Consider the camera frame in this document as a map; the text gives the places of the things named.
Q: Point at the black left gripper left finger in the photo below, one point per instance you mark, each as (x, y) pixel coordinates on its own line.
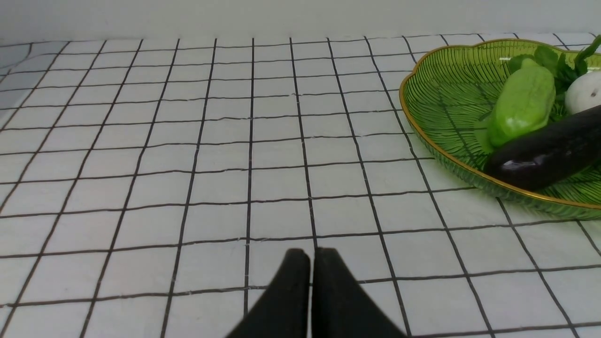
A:
(282, 310)

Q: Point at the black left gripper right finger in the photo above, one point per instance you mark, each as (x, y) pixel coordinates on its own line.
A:
(340, 307)

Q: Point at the green leaf-shaped glass plate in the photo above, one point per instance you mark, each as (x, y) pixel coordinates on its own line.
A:
(448, 97)

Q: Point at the light green chayote gourd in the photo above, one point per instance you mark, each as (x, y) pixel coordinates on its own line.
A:
(524, 104)

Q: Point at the dark purple eggplant on plate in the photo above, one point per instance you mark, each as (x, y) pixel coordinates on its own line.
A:
(548, 155)

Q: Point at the white radish with leaves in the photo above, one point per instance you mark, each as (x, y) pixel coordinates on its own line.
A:
(576, 86)

